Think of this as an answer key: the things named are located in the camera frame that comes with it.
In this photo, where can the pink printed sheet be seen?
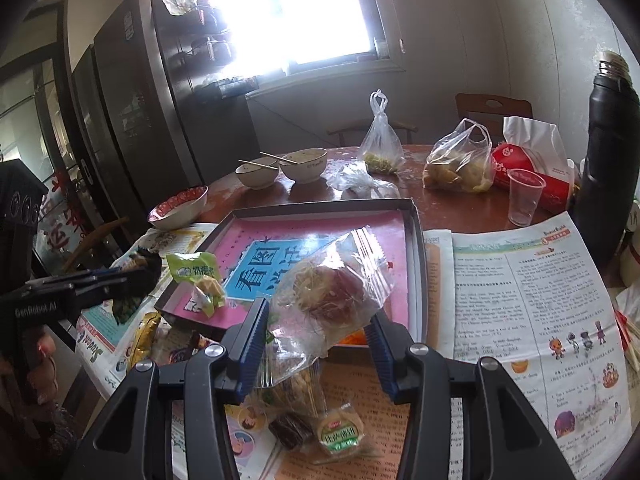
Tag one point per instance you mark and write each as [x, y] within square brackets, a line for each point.
[320, 225]

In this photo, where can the clear zip bag with pastry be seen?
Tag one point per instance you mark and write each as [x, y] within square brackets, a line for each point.
[325, 285]

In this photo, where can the bowl with red contents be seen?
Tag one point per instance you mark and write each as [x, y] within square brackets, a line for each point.
[175, 210]

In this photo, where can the large dark refrigerator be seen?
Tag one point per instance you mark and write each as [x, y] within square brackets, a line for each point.
[150, 110]

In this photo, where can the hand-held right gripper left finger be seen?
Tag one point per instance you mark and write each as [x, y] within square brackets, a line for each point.
[255, 350]

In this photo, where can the green round biscuit packet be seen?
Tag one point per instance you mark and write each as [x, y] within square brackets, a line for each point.
[337, 435]

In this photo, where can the narrow dark refrigerator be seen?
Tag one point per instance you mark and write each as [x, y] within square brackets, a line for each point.
[90, 135]

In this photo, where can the window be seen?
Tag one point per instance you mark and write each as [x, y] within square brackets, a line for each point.
[310, 10]

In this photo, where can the dark brown small candy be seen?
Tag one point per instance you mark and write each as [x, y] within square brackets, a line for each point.
[290, 430]

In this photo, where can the white ceramic bowl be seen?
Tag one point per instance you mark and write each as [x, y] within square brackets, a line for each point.
[256, 177]
[302, 167]

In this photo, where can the glass door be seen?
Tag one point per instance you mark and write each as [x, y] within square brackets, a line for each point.
[30, 110]

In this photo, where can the dark green snack packet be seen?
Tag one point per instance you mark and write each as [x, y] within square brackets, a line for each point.
[140, 280]

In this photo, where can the wooden chopsticks pair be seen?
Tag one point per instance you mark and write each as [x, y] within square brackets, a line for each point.
[280, 158]
[257, 164]

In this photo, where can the wooden chair with cutout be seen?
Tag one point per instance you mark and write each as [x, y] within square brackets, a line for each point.
[495, 110]

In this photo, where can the red tissue pack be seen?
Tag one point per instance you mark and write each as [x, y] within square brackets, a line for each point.
[535, 160]

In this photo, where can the yellow snack packet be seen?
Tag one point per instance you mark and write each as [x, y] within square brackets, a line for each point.
[145, 340]

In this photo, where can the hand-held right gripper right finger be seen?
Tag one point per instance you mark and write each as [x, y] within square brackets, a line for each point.
[380, 360]

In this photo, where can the grey metal tray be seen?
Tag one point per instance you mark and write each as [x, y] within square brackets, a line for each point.
[419, 270]

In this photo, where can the tied clear bag with noodles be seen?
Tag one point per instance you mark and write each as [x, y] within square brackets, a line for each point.
[382, 145]

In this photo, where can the clear plastic cup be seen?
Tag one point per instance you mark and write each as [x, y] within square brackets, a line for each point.
[525, 200]

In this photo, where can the black thermos bottle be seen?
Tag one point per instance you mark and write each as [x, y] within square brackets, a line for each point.
[605, 160]

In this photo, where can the newspaper with cartoon figures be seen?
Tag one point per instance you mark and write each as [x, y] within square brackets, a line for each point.
[530, 310]

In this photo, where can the clear bag of fried food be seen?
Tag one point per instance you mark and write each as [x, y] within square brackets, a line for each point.
[457, 165]

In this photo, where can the light green candy packet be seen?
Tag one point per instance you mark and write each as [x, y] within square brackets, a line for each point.
[192, 270]

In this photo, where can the orange printed newspaper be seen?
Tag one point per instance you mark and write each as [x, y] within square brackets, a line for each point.
[370, 425]

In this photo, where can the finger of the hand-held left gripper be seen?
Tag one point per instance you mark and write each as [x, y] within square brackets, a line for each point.
[100, 275]
[102, 294]

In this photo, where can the person's left hand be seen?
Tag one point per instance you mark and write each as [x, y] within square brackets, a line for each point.
[45, 365]

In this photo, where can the crumpled clear plastic bag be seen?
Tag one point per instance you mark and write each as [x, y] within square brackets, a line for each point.
[357, 180]

